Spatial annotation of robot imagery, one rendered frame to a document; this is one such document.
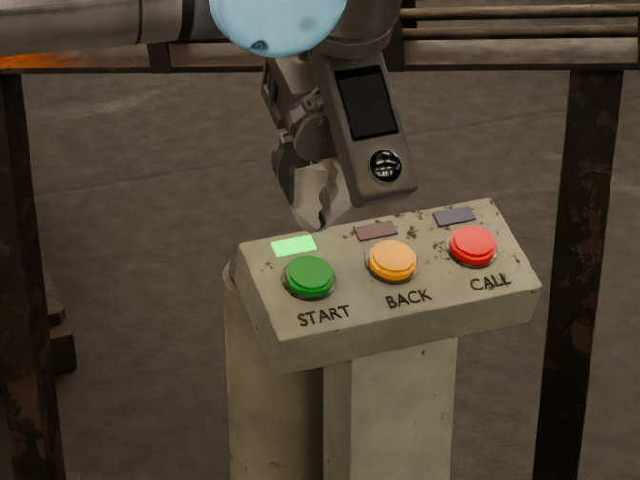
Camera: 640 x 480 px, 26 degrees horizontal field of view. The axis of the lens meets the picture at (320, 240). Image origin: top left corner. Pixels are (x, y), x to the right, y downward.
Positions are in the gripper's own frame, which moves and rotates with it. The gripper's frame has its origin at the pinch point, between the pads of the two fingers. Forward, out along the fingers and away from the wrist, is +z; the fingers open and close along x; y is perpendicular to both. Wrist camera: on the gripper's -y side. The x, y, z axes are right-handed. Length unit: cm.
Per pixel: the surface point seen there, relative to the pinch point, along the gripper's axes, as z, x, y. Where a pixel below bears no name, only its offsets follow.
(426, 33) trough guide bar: 4.0, -20.6, 25.0
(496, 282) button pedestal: 6.5, -15.4, -4.1
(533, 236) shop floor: 96, -78, 69
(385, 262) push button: 5.5, -6.4, -0.5
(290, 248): 6.4, 0.5, 3.6
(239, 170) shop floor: 111, -37, 110
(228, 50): 14.6, -5.3, 38.2
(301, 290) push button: 5.8, 1.4, -1.4
